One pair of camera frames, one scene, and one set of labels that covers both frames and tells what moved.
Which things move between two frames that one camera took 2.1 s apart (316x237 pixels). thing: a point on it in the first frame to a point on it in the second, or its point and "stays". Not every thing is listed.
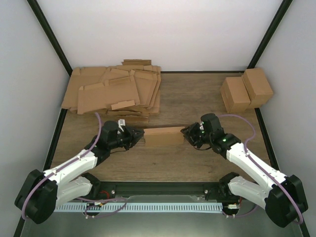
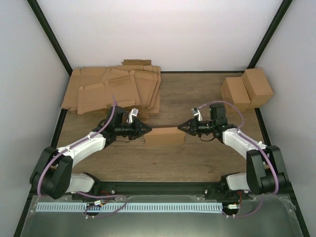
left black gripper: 133,141 to 138,133
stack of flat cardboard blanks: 131,91 stays
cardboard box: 234,94 stays
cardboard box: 164,137 stays
